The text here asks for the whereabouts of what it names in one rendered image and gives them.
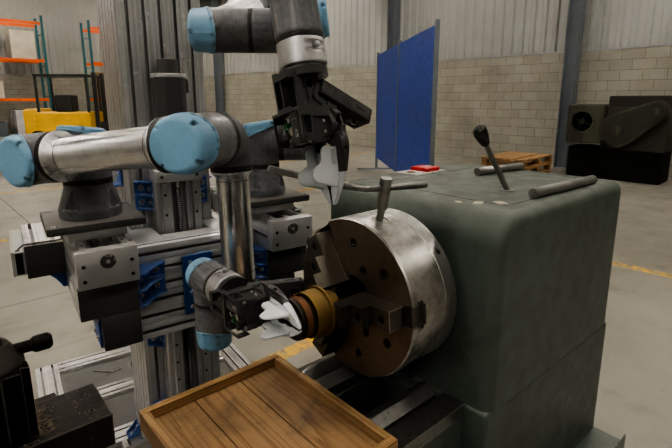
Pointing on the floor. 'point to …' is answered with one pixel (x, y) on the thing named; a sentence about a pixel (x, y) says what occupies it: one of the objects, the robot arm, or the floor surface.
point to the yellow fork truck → (68, 107)
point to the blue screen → (407, 101)
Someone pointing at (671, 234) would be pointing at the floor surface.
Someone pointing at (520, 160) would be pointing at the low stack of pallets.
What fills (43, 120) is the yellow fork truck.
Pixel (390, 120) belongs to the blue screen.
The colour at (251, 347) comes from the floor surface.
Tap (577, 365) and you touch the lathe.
